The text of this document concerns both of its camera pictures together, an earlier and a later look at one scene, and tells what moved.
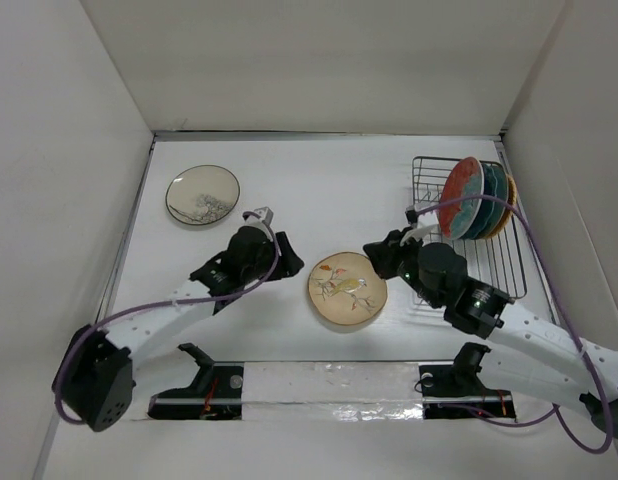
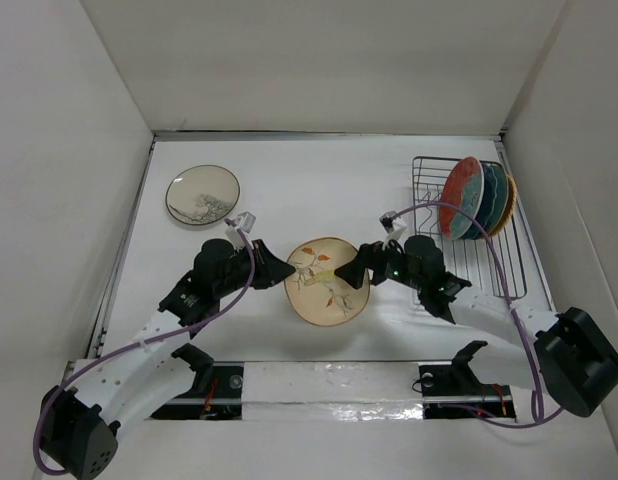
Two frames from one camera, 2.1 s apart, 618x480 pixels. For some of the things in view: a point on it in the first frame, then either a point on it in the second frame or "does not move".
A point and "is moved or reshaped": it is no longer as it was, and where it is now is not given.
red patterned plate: [465, 180] does not move
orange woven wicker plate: [513, 198] does not move
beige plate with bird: [345, 288] is moved or reshaped
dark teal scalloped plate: [489, 207] does not move
